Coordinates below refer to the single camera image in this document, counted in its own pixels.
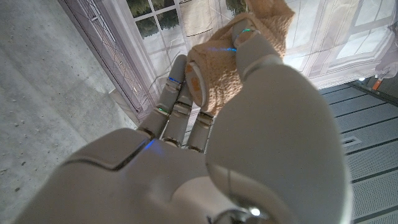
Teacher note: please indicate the white metal truss stand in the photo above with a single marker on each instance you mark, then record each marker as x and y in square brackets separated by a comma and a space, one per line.
[109, 53]

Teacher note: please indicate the printed window backdrop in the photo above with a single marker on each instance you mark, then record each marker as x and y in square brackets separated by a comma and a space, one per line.
[326, 31]

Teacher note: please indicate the beige elastic arm wrap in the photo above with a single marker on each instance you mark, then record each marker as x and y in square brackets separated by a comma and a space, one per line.
[217, 68]

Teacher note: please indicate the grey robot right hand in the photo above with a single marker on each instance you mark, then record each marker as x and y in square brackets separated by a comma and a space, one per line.
[186, 174]

